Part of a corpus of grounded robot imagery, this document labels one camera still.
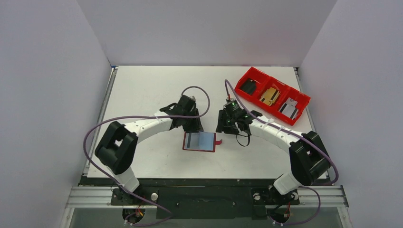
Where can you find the white black-striped card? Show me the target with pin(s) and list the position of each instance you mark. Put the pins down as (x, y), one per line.
(192, 141)

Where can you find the gold cards in bin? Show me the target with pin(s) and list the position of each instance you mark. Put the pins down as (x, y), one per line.
(270, 96)

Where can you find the black cards in bin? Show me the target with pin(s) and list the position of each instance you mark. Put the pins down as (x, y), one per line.
(249, 86)

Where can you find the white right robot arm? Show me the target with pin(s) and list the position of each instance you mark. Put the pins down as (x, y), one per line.
(308, 157)

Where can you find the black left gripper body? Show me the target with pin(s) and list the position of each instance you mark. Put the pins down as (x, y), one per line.
(192, 122)

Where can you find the red leather card holder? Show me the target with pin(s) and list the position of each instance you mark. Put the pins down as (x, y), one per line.
(207, 142)

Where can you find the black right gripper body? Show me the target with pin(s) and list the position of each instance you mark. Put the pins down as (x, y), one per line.
(225, 121)

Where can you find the aluminium front rail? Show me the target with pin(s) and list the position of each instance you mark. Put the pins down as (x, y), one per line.
(100, 197)

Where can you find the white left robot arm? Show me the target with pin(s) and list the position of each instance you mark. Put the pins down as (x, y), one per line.
(117, 146)

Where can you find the red three-compartment bin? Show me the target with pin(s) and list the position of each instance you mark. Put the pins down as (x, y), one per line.
(265, 81)

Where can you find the silver cards in bin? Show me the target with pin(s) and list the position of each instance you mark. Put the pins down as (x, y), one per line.
(289, 108)

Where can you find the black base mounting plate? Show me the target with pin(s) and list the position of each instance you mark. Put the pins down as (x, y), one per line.
(204, 198)

